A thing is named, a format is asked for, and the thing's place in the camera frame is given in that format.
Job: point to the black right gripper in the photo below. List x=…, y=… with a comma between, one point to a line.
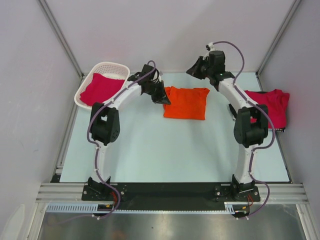
x=195, y=71

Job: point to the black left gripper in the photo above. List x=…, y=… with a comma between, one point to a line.
x=164, y=100

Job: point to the magenta t shirt in basket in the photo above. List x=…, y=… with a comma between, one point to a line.
x=100, y=89

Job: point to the white perforated plastic basket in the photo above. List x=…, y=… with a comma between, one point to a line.
x=110, y=70

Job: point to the orange t shirt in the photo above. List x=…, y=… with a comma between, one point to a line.
x=186, y=103

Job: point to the white slotted cable duct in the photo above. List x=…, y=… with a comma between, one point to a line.
x=95, y=208

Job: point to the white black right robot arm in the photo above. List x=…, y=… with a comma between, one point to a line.
x=251, y=121

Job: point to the magenta t shirt stack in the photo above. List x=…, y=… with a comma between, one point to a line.
x=277, y=102

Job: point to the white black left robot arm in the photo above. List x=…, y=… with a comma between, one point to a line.
x=104, y=126

